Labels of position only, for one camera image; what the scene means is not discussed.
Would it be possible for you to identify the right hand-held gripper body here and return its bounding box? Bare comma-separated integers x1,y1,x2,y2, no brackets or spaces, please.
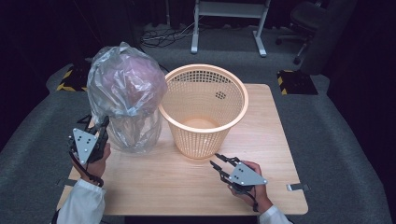
219,161,269,195

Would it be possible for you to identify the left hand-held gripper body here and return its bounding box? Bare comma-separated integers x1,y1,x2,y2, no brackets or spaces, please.
67,122,110,166

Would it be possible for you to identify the clear plastic bag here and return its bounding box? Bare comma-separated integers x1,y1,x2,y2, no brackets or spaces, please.
86,41,168,154

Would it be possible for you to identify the beige mesh basket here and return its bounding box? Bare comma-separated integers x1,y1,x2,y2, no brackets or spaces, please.
158,63,250,161

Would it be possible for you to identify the pink plastic bag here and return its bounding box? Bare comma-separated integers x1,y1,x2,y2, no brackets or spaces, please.
101,55,157,110

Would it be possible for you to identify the person's right hand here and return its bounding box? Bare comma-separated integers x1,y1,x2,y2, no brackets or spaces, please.
228,160,274,214

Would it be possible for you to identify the person's left hand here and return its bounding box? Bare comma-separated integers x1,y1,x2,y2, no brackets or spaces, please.
72,142,112,188

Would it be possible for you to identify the dark grey upright object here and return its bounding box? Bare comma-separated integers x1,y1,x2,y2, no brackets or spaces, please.
300,0,359,76

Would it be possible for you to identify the black office chair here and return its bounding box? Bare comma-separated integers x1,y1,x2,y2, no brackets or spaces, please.
275,0,331,65

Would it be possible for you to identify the black wrist strap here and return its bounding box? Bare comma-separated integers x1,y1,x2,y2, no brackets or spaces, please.
246,186,260,213
68,150,106,189

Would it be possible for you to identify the grey metal bracket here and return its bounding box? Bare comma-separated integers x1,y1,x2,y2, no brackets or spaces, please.
286,183,311,192
57,178,78,189

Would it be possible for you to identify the black yellow striped base plate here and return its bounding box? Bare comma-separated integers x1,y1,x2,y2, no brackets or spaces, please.
55,63,94,93
276,69,319,96

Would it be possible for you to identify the bundle of floor cables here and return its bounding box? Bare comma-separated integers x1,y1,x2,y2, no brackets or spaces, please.
138,21,200,74

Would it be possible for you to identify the white metal desk frame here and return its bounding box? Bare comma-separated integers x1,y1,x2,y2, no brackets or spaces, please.
190,0,272,58

